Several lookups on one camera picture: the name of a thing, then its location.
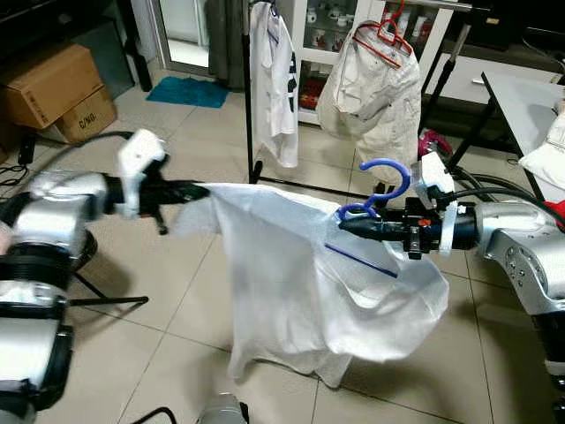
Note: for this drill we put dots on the purple plastic hanger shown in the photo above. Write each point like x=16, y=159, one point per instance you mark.
x=386, y=161
x=271, y=9

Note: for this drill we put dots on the plain white t-shirt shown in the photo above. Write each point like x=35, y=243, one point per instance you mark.
x=291, y=283

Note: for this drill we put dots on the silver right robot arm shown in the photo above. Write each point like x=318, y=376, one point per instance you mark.
x=521, y=247

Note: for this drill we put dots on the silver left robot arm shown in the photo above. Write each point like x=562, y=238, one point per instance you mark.
x=53, y=203

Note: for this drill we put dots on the pink black appliance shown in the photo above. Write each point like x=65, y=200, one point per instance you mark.
x=433, y=143

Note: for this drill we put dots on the blue floor mat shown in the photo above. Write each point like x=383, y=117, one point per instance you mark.
x=187, y=92

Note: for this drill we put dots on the metal clothes rack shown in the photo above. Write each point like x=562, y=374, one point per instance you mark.
x=247, y=106

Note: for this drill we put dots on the small printed cardboard box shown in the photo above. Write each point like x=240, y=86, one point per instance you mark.
x=88, y=119

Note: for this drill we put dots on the white t-shirt black print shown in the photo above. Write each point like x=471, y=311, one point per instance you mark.
x=274, y=97

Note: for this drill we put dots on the plain red shirt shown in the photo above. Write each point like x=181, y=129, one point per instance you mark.
x=556, y=210

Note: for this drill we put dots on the black table leg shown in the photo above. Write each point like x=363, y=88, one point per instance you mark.
x=499, y=115

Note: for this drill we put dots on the grey panel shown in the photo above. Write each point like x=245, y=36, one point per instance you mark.
x=110, y=57

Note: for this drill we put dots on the black power adapter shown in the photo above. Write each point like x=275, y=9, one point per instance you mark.
x=25, y=146

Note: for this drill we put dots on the grey curtain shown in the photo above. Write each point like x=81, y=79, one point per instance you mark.
x=228, y=40

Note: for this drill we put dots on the glass balcony door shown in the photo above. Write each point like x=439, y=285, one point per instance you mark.
x=184, y=31

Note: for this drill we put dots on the large cardboard box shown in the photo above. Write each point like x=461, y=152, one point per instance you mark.
x=48, y=84

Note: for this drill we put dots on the black desk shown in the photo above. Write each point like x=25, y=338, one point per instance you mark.
x=71, y=22

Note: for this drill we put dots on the grey robot foot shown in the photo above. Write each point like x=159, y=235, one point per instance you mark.
x=221, y=411

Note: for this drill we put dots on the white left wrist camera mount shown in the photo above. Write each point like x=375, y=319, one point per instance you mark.
x=141, y=163

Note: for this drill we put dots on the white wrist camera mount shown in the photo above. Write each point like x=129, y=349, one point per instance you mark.
x=141, y=163
x=433, y=177

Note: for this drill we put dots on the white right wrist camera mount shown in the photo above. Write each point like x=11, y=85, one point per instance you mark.
x=433, y=177

